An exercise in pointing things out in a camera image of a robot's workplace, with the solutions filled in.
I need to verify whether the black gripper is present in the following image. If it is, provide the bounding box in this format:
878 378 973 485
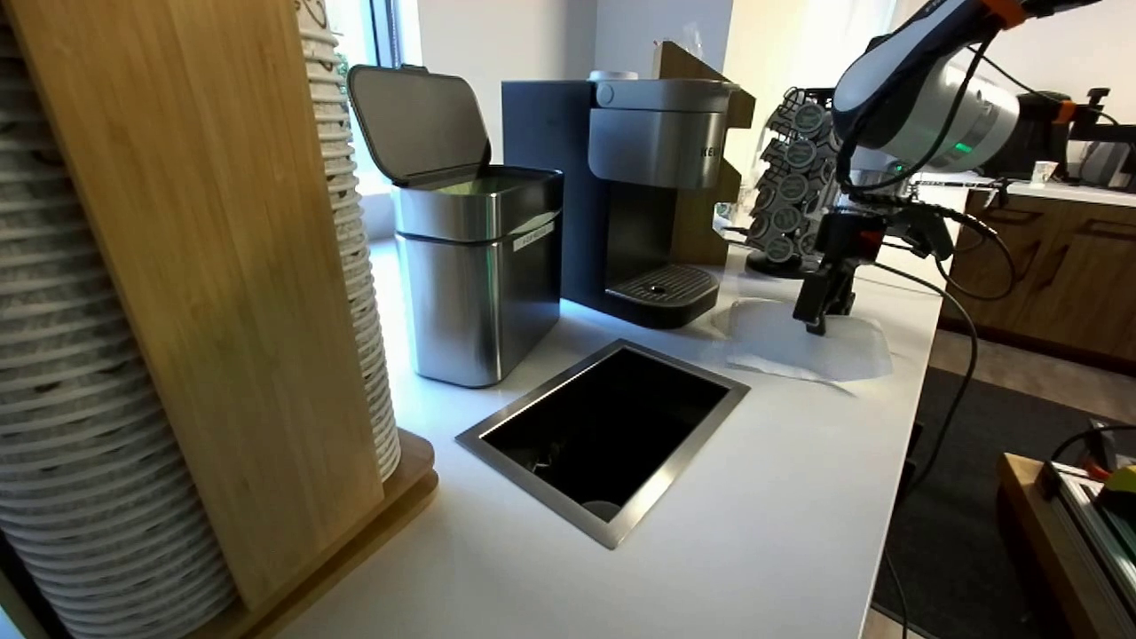
793 208 889 336

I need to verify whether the white paper tissue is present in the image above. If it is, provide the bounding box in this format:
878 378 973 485
709 299 891 382

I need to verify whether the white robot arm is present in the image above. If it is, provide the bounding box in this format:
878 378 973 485
793 0 1092 332

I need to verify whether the steel counter trash chute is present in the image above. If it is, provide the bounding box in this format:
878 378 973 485
459 339 750 550

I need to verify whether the wooden cabinet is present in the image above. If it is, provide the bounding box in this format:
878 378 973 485
952 192 1136 371

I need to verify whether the black coffee machine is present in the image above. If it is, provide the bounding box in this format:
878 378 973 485
499 79 716 325

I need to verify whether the dark floor mat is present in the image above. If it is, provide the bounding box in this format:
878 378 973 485
872 370 1092 639

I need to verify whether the steel countertop trash can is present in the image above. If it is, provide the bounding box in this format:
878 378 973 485
347 65 565 386

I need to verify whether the wooden side table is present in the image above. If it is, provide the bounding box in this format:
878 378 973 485
994 453 1136 639

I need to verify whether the bamboo cup holder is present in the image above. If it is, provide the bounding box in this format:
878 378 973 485
5 0 437 639

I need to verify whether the left white lid stack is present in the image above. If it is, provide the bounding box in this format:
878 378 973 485
0 26 234 639

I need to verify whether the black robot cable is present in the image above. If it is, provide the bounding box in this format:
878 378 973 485
868 200 1024 501

